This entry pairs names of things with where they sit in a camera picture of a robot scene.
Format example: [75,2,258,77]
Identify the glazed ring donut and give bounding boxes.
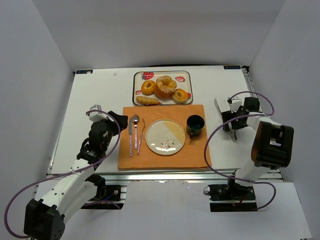
[141,80,156,96]

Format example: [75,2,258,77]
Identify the orange cloth placemat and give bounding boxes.
[117,104,211,170]

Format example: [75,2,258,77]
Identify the left corner blue label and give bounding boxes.
[75,69,93,75]

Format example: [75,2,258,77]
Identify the aluminium table frame rail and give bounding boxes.
[44,65,286,186]

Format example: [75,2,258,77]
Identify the dark green mug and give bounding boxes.
[186,115,205,139]

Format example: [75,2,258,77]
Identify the twisted bread stick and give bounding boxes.
[136,96,162,106]

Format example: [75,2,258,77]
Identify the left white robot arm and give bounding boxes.
[23,109,128,240]

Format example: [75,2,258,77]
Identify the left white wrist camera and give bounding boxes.
[86,104,108,123]

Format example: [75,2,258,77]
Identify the corner blue label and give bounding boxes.
[223,65,241,70]
[75,69,93,75]

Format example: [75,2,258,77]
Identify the cream two-tone plate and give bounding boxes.
[145,118,186,156]

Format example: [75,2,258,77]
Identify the pink handled spoon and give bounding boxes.
[132,114,140,150]

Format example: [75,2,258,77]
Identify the large sugared crown bun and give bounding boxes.
[154,75,177,99]

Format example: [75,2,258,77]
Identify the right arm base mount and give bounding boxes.
[203,184,258,213]

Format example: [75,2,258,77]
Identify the metal tongs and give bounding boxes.
[214,98,238,142]

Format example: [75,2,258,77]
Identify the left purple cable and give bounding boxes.
[4,109,123,238]

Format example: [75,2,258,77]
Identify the strawberry pattern tray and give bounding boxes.
[132,70,193,106]

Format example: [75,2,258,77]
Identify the purple cable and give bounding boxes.
[203,90,277,210]
[4,109,123,238]

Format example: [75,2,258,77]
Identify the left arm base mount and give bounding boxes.
[81,185,127,210]

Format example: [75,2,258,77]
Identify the pink handled fork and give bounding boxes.
[137,118,146,156]

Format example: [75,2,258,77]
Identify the pale bagel bread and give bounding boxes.
[172,88,189,104]

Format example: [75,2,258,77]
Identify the right corner blue label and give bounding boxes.
[223,65,241,70]

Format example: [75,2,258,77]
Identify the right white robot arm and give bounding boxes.
[216,97,294,196]

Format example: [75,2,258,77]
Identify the pink handled knife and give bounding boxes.
[128,117,133,157]

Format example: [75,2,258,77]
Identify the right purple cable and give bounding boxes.
[203,90,277,210]

